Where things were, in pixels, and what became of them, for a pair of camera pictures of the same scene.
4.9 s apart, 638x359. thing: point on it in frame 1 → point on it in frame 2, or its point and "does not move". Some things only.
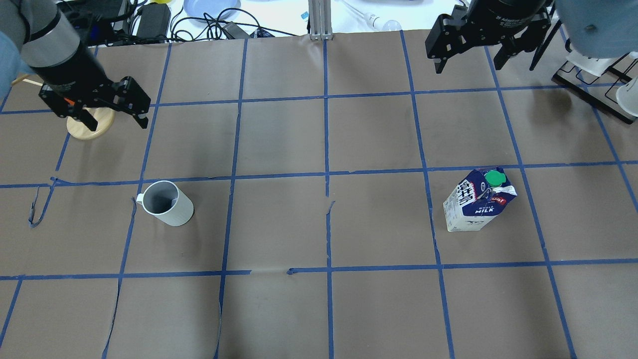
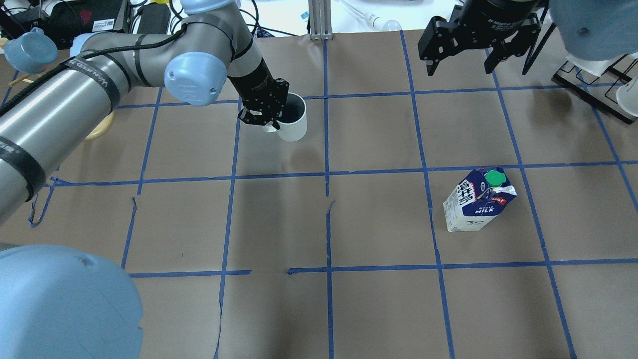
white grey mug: x=163 y=199 → x=293 y=121
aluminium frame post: x=320 y=26 does not move
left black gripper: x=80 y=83 → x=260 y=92
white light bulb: x=376 y=22 does not move
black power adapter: x=154 y=21 does not move
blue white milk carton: x=478 y=197 does not move
